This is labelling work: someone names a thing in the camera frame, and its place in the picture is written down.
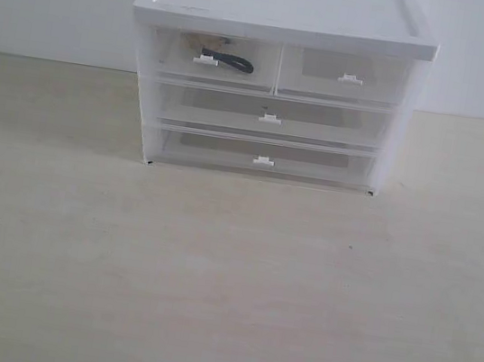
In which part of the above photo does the gold keychain with black strap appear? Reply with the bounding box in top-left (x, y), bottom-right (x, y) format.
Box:
top-left (183, 32), bottom-right (254, 75)

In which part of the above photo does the white plastic drawer cabinet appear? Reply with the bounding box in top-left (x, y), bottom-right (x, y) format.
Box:
top-left (133, 0), bottom-right (439, 195)

